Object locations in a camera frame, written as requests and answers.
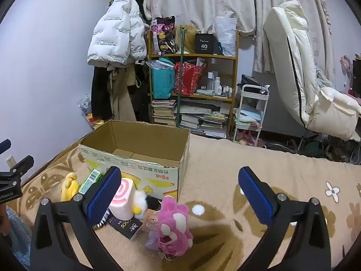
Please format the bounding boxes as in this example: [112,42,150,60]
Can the white plastic bag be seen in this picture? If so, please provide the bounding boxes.
[215,16,237,57]

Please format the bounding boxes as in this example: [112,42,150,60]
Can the cream curtain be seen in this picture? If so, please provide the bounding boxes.
[142,0,336,72]

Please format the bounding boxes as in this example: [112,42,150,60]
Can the beige printed blanket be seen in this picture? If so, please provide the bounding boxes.
[6,135,361,271]

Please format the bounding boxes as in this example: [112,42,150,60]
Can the pile of books and papers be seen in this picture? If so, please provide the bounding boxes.
[178,102,230,139]

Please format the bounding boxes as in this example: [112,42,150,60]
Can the yellow packets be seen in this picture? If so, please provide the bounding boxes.
[86,113,105,127]

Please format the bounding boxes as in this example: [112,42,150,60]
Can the black coat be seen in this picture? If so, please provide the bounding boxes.
[91,65,113,120]

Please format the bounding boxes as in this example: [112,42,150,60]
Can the dark hanging garment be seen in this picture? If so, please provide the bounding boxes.
[127,59,150,122]

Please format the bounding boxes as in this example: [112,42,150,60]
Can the green pole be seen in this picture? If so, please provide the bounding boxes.
[176,26,188,127]

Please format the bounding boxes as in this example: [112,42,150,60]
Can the pink fan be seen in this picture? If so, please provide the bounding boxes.
[340,55,354,93]

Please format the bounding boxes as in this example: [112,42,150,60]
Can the small bear keychain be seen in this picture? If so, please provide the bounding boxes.
[142,210,160,233]

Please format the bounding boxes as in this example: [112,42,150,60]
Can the blue and white cloths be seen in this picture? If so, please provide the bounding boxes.
[235,104,263,123]

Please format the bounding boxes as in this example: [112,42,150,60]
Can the small black box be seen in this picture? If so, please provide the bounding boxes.
[106,215,143,242]

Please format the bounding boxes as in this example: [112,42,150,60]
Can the blond wig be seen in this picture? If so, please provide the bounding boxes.
[173,25,198,54]

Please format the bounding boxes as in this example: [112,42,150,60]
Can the teal shopping bag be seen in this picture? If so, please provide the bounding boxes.
[149,58,176,100]

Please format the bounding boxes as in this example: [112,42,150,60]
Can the pile of pink toys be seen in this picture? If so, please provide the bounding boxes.
[237,130,258,146]

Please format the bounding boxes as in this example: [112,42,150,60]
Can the cream padded recliner chair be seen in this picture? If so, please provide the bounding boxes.
[263,0,361,156]

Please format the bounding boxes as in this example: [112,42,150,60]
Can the stack of old books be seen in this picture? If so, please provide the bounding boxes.
[151,99,178,126]

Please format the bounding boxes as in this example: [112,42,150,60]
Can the light blue cloth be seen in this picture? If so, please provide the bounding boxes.
[314,66,336,89]

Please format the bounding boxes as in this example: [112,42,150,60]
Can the printed cartoon bag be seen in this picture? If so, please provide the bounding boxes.
[151,16,177,55]

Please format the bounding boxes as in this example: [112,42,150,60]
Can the white trolley cart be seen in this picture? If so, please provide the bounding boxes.
[233,84,270,144]

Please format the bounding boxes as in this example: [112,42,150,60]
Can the yellow plush toy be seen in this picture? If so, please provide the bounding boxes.
[60,172,81,202]

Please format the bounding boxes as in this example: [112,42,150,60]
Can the white and black plush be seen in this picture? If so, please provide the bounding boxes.
[132,190,162,218]

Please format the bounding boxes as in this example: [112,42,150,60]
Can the white puffer jacket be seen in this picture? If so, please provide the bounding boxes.
[87,0,148,68]

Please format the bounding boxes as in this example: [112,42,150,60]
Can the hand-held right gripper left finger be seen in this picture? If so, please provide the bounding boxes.
[30,166,122,271]

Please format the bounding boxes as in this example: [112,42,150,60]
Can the black box with white print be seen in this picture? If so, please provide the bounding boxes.
[195,33,215,55]

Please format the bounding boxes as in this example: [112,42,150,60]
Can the group of white cosmetic bottles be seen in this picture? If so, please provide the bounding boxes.
[207,72,234,96]

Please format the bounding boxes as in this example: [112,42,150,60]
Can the green packet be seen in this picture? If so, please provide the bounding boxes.
[78,169,102,195]

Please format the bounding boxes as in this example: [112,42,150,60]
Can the pink swirl roll plush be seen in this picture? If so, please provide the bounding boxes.
[109,177,137,221]

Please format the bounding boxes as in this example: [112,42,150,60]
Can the black bag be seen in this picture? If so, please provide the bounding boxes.
[237,74,270,95]

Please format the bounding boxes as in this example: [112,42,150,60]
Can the red shopping bag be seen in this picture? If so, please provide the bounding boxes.
[174,61,205,96]

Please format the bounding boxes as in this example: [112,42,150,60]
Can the clear plastic bag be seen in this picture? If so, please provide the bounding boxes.
[77,94,95,119]

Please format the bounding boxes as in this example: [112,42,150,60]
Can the wooden shelf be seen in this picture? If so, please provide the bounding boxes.
[147,28,240,140]

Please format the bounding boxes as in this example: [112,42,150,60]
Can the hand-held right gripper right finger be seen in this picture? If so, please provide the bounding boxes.
[238,166,332,271]

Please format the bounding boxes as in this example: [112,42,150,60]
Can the beige coat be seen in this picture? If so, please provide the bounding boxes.
[106,68,141,122]

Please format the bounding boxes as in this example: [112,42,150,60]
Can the pink bear plush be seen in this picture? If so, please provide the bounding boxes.
[156,196,194,263]

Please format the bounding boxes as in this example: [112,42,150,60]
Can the printed cardboard box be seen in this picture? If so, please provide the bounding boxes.
[79,119,191,201]

